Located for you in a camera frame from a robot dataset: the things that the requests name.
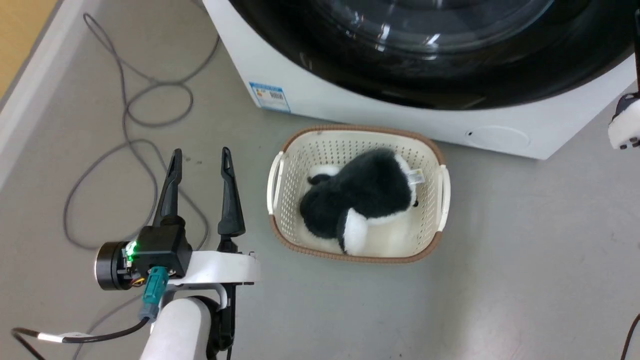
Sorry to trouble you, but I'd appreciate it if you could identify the white washing machine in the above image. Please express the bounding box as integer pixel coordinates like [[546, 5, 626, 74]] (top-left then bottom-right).
[[202, 0, 640, 161]]

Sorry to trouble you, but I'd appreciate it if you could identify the blue white energy label sticker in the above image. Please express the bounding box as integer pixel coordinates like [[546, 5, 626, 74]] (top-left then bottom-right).
[[248, 81, 292, 114]]

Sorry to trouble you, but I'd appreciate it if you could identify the teal cable connector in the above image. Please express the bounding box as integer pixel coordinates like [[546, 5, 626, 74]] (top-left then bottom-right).
[[138, 266, 170, 322]]

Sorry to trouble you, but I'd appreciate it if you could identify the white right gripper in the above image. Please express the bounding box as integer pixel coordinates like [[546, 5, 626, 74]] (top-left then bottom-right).
[[608, 9, 640, 151]]

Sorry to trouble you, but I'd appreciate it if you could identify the black round washing machine door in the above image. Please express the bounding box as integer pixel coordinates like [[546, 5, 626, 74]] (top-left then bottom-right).
[[227, 0, 640, 111]]

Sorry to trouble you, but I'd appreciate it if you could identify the black cable with white tag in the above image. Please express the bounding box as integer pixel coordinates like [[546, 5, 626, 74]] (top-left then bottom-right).
[[11, 315, 152, 360]]

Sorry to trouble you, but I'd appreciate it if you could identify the cream plastic laundry basket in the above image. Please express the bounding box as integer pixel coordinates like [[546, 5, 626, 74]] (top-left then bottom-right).
[[266, 125, 452, 265]]

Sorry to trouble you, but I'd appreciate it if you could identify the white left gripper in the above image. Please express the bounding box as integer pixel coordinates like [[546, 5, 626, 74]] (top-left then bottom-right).
[[95, 146, 261, 292]]

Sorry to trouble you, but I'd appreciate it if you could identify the grey floor cable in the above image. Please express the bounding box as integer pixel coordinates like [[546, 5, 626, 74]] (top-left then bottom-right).
[[63, 0, 222, 252]]

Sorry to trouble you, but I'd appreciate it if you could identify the black and white plush toy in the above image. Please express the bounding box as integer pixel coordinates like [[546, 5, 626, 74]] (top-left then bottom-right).
[[298, 147, 426, 256]]

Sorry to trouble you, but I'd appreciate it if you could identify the round white filter cover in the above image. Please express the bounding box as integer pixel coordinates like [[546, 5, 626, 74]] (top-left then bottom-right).
[[466, 125, 532, 149]]

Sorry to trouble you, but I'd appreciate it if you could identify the thin black cable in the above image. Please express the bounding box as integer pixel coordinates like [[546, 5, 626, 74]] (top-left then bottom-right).
[[620, 313, 640, 360]]

